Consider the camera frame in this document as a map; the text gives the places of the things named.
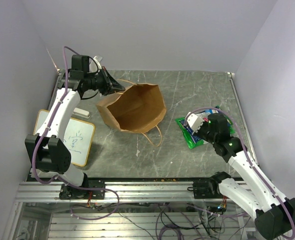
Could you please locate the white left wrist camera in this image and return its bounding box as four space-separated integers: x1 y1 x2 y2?
89 55 103 73

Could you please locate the blue Burts chips bag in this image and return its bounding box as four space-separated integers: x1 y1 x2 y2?
183 109 235 142

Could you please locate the yellow framed whiteboard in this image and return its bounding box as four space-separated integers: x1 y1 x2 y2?
31 109 96 168

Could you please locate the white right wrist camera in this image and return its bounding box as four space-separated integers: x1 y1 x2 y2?
183 112 205 133

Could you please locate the blue snack packet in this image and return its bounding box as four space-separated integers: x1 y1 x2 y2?
201 109 219 120

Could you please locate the white eraser block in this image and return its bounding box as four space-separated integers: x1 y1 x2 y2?
73 107 91 119

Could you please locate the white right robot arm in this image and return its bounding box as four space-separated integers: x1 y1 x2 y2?
186 113 295 240

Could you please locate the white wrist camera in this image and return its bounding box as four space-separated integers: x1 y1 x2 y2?
183 112 205 133
89 55 103 73

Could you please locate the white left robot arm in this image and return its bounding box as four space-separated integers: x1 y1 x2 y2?
24 54 125 199

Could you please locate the brown paper bag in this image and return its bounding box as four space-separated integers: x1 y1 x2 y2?
95 80 167 138

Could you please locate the aluminium rail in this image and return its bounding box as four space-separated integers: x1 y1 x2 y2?
14 181 195 203

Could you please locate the green Chuba chips bag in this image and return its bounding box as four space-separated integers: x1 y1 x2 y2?
174 104 237 150

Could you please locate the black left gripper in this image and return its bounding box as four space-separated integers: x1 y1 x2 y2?
84 66 126 96

